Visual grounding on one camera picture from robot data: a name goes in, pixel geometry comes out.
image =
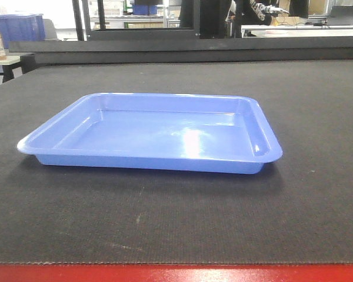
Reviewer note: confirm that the blue plastic tray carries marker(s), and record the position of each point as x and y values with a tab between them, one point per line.
201	133

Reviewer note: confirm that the white background table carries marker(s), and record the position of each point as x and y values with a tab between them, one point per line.
294	31

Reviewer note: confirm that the person in black clothes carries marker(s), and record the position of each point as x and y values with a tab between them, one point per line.
253	13

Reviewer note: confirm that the black table mat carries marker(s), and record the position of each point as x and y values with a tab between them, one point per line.
297	210

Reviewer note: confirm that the small side table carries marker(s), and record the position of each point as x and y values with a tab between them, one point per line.
7	67

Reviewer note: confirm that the blue stacked crates background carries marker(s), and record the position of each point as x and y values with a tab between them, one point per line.
21	27

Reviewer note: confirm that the black metal frame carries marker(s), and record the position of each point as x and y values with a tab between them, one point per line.
131	20

